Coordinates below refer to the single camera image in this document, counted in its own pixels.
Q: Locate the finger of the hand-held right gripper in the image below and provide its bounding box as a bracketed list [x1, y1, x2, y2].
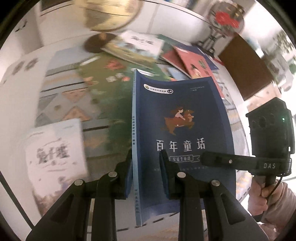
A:
[199, 151, 257, 173]

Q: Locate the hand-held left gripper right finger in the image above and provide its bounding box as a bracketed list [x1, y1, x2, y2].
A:
[159, 149, 270, 241]

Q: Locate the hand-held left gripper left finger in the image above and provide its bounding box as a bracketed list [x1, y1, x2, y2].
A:
[25, 149, 134, 241]

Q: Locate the white rabbit cover book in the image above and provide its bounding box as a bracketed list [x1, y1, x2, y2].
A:
[23, 118, 89, 209]
[100, 30, 165, 67]

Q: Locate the green insect book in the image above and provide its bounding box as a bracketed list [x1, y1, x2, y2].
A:
[75, 53, 167, 149]

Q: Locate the red poetry book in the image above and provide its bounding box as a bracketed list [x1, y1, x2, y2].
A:
[173, 46, 219, 79]

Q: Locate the plain red book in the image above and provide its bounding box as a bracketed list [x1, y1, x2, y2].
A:
[161, 49, 185, 70]

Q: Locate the teal green book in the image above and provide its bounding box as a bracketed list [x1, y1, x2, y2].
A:
[159, 35, 176, 55]

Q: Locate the person's right forearm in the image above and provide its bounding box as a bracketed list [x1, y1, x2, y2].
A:
[252, 182, 296, 232]

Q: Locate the person's right hand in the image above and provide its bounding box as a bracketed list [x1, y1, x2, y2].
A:
[248, 175, 281, 217]

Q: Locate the dark wooden cabinet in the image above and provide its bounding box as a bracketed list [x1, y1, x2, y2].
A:
[218, 35, 274, 102]

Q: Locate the green plant in glass tank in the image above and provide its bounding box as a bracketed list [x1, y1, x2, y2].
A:
[270, 30, 292, 61]

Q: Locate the patterned blue table mat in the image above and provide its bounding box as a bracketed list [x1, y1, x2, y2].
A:
[35, 50, 252, 232]

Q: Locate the black carved fan stand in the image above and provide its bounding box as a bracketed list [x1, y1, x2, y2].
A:
[196, 25, 223, 55]

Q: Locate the round embroidered flower fan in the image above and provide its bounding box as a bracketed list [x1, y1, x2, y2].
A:
[207, 2, 245, 37]

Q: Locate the antique desk globe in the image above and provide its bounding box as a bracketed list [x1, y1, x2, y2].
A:
[82, 0, 145, 54]

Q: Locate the black cable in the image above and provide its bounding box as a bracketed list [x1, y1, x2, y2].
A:
[261, 176, 284, 197]

